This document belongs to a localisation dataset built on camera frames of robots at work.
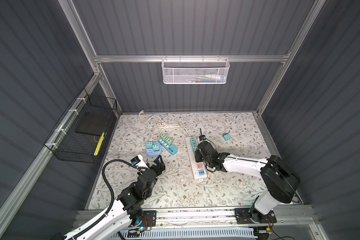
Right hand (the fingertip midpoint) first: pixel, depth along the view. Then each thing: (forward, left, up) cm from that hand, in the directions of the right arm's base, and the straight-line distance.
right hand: (197, 152), depth 90 cm
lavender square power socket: (+1, +30, -3) cm, 30 cm away
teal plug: (+16, -22, -6) cm, 28 cm away
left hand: (-10, +22, +9) cm, 26 cm away
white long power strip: (-9, 0, -4) cm, 10 cm away
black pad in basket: (+4, +55, +24) cm, 60 cm away
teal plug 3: (+4, +26, 0) cm, 26 cm away
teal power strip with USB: (+5, +17, -3) cm, 18 cm away
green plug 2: (+8, +19, 0) cm, 21 cm away
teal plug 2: (+5, +31, +1) cm, 31 cm away
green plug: (+12, +22, 0) cm, 25 cm away
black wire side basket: (-3, +60, +23) cm, 64 cm away
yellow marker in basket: (-11, +47, +22) cm, 54 cm away
